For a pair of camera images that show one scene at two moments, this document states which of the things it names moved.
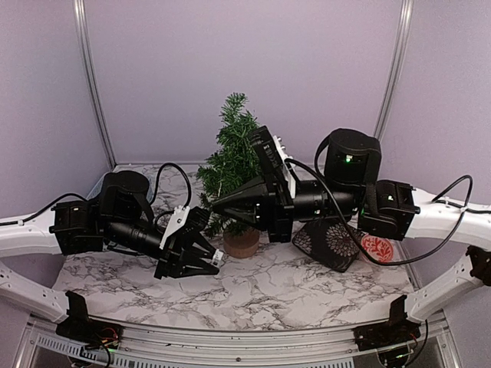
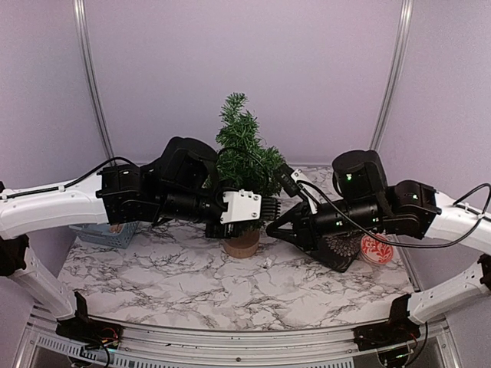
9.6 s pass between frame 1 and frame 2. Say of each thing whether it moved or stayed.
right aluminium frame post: stayed
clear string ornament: moved
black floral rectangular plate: stayed
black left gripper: moved
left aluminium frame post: stayed
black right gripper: moved
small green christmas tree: stayed
